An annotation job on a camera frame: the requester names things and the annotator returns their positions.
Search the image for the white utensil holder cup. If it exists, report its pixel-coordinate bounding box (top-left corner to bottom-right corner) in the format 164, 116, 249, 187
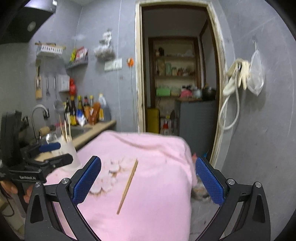
52, 136, 81, 172

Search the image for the wooden chopstick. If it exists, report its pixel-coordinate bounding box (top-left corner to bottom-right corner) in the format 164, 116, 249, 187
116, 159, 138, 215
58, 114, 67, 142
66, 123, 72, 141

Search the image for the steel spoon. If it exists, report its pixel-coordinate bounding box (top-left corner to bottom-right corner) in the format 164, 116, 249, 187
46, 133, 57, 144

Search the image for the steel kitchen sink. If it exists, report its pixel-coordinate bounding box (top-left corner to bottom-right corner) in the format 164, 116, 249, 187
49, 126, 92, 138

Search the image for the left human hand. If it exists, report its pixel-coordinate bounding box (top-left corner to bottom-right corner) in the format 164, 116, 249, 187
1, 181, 34, 203

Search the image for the chrome sink faucet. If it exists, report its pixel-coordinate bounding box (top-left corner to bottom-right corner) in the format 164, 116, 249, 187
31, 104, 50, 140

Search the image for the yellow label sauce bottle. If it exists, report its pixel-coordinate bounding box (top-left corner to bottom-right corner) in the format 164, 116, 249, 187
70, 95, 78, 126

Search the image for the dark soy sauce bottle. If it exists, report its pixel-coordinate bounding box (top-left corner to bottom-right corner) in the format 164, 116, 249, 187
65, 98, 71, 125

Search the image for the hanging steel strainer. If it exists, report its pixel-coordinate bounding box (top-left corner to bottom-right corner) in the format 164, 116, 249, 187
54, 77, 65, 114

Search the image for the orange spice bag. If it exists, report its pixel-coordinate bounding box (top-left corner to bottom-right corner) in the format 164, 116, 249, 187
88, 102, 101, 125

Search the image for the grey cabinet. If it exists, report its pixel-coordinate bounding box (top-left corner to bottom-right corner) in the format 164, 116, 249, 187
174, 100, 218, 156

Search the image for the pink floral cloth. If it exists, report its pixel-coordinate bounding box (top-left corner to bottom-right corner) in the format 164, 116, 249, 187
45, 129, 197, 241

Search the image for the red plastic bag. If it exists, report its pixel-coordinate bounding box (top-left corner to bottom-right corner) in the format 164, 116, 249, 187
69, 78, 77, 96

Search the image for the wooden cutting board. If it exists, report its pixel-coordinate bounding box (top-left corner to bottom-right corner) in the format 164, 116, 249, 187
35, 59, 42, 99

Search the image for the large oil jug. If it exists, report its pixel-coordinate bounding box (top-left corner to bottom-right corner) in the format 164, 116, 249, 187
98, 93, 111, 122

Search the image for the clear hanging bag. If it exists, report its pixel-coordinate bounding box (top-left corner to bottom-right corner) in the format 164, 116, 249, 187
247, 41, 265, 96

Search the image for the hanging plastic bag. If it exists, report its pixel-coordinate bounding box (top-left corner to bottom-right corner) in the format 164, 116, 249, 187
93, 29, 115, 61

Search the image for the wooden pantry shelf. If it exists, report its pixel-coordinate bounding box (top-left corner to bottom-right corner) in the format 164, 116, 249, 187
145, 36, 202, 108

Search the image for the black range hood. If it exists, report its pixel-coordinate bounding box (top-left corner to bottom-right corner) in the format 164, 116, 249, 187
1, 0, 58, 44

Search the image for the white wall box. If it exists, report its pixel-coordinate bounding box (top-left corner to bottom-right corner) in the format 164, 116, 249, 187
57, 74, 70, 92

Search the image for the white hose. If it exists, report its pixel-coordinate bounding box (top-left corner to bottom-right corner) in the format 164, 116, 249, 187
217, 60, 242, 131

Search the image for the grey wall shelf basket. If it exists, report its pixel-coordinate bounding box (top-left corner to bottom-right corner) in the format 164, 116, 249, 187
65, 55, 88, 70

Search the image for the white wall basket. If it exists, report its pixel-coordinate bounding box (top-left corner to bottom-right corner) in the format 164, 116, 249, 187
35, 42, 66, 57

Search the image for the white wall socket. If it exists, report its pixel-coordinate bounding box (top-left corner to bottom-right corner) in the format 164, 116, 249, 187
104, 58, 122, 71

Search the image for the orange wall hook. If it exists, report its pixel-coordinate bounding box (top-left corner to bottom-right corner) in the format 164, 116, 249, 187
126, 57, 134, 68

